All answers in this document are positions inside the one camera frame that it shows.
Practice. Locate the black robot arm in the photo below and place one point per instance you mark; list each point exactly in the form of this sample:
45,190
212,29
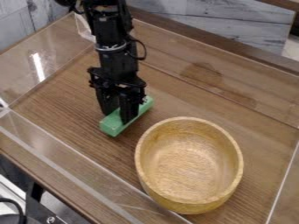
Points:
110,23

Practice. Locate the brown wooden bowl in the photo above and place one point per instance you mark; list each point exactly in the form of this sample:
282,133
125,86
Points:
190,164

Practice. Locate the clear acrylic tray wall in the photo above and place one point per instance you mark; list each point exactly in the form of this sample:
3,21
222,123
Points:
81,182

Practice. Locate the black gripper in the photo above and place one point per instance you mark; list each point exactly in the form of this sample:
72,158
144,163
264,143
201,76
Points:
116,79

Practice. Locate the black metal table bracket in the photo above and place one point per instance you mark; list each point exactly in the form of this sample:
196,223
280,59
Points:
38,214

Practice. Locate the green rectangular block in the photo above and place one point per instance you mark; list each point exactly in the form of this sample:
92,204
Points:
112,124

